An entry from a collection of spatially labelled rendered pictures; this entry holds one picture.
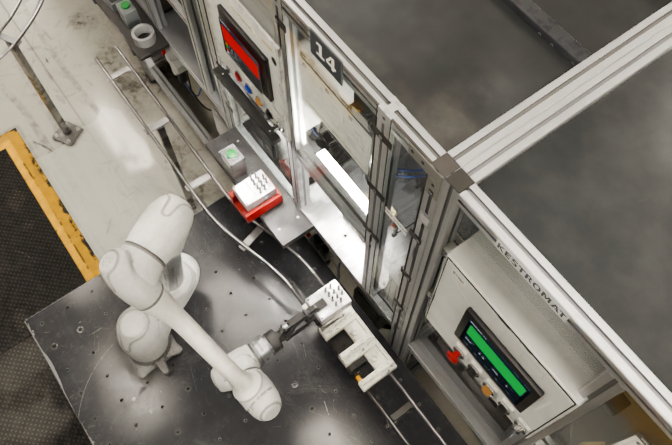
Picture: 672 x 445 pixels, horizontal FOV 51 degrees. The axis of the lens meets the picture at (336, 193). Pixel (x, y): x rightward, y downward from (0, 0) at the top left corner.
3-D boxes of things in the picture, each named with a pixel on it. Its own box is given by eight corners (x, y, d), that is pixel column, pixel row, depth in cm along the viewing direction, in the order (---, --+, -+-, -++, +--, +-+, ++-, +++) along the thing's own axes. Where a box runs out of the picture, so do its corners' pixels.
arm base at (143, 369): (146, 389, 258) (143, 385, 253) (117, 340, 266) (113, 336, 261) (190, 359, 263) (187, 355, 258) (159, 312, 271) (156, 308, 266)
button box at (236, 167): (223, 166, 274) (219, 150, 263) (240, 156, 276) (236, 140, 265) (234, 181, 271) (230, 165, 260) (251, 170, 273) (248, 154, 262)
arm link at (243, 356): (252, 355, 243) (270, 379, 233) (214, 383, 238) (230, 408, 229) (241, 336, 236) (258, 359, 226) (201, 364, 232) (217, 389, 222)
